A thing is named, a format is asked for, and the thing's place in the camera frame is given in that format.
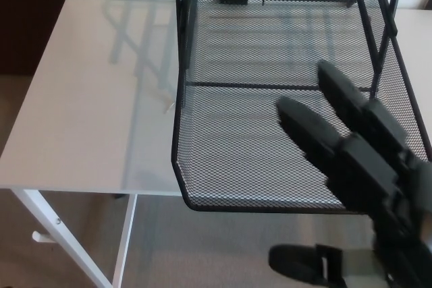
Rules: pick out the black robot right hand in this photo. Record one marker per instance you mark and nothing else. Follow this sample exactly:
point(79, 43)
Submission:
point(378, 180)

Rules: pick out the black mesh sliding tray layer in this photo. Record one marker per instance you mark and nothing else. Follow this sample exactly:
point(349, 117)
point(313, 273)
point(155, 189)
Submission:
point(236, 208)

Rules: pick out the small clear plastic scrap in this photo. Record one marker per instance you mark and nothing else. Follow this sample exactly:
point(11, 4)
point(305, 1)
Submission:
point(169, 106)

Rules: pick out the dark brown wooden cabinet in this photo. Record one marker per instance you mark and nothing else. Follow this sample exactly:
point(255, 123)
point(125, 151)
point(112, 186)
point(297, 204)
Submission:
point(23, 15)

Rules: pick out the black metal file tray frame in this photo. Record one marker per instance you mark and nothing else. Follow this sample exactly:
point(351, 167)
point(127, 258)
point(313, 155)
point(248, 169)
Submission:
point(253, 84)

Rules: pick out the white metal table leg frame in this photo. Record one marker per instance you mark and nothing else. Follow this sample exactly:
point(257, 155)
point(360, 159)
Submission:
point(67, 240)

